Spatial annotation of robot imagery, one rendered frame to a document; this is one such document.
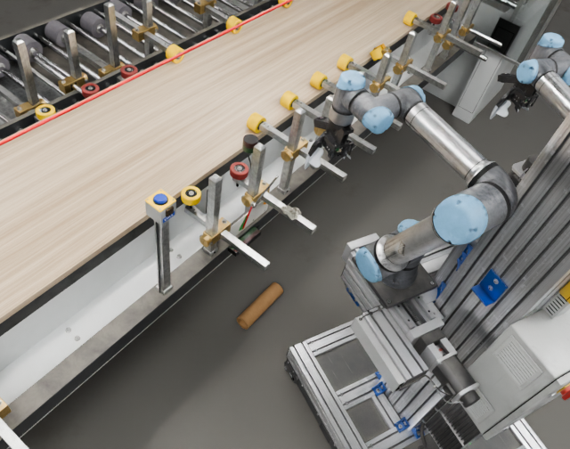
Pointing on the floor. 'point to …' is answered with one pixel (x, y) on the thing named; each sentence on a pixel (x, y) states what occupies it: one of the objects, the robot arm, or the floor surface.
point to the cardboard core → (259, 306)
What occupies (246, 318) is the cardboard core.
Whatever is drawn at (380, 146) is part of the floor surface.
